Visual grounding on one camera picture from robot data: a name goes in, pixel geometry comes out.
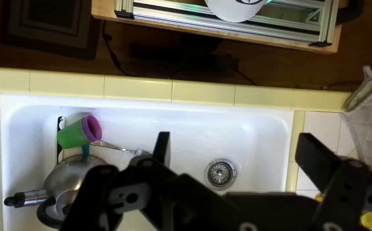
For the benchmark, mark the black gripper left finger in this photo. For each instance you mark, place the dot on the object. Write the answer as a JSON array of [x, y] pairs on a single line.
[[108, 192]]

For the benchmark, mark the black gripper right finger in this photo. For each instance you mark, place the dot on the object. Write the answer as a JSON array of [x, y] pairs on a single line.
[[345, 183]]

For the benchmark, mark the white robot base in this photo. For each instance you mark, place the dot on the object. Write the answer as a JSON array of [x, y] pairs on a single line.
[[235, 10]]

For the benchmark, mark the metal sink drain strainer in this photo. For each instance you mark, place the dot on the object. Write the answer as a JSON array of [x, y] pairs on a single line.
[[221, 173]]

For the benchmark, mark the green and purple cup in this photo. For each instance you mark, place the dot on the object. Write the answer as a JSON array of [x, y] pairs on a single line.
[[81, 132]]

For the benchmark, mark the white kitchen sink basin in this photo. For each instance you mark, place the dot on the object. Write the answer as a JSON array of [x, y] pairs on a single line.
[[223, 147]]

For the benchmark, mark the wooden robot cart platform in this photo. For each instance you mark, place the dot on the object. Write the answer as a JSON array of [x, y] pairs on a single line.
[[300, 24]]

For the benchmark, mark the dark framed floor mat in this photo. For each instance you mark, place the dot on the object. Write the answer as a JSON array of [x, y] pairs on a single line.
[[63, 27]]

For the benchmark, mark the steel kettle with black handle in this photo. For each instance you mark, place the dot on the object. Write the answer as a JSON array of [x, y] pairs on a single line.
[[59, 190]]

